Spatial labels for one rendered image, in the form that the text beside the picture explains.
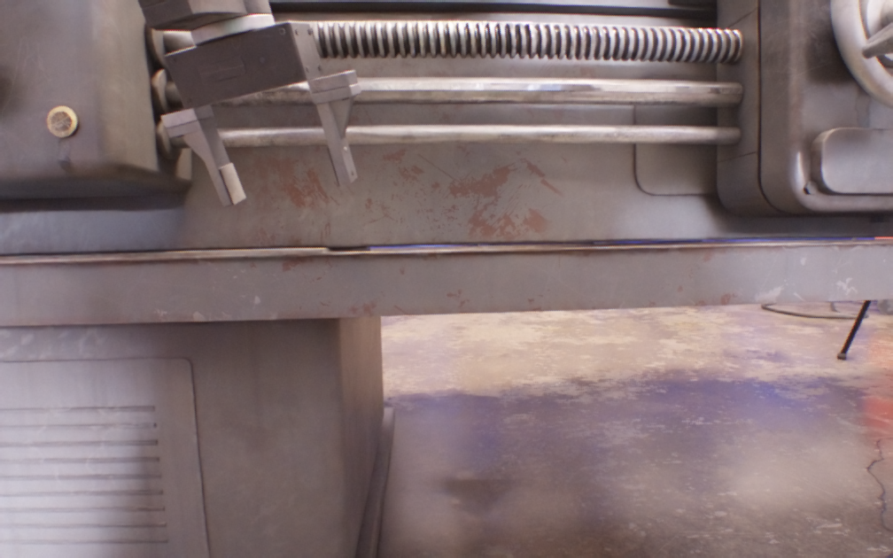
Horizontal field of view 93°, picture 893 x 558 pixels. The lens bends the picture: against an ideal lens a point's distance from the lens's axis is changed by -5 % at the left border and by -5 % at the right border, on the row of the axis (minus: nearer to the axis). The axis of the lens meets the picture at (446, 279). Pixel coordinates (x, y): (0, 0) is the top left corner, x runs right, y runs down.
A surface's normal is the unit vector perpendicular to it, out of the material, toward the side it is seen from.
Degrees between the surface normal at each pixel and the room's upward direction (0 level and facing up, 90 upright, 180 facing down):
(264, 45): 113
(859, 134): 90
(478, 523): 0
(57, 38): 90
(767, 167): 90
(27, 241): 90
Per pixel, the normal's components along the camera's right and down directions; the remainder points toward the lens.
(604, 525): -0.02, -1.00
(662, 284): 0.06, 0.07
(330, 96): -0.10, 0.47
